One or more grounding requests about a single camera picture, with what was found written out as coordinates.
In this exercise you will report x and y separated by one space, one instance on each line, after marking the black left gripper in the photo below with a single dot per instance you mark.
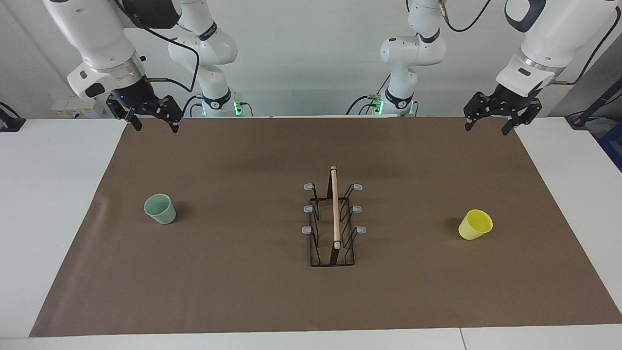
517 96

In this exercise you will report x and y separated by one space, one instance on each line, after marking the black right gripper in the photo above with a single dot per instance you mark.
133 93

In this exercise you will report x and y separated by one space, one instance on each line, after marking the pale green plastic cup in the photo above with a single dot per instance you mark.
163 211

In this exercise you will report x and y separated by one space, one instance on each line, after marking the yellow plastic cup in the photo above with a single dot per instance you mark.
474 226

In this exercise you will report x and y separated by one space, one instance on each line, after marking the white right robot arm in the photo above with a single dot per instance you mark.
97 39

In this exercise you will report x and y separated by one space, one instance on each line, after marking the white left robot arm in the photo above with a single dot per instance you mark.
559 34

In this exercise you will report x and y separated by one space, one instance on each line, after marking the black stand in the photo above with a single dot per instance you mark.
600 102

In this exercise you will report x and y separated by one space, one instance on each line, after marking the blue box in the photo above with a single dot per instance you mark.
613 146

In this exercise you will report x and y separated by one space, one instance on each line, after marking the black table clamp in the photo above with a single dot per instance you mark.
9 124

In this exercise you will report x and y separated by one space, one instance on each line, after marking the brown table mat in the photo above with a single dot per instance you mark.
243 291

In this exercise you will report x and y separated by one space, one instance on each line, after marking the white wall socket box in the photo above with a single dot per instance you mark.
73 107

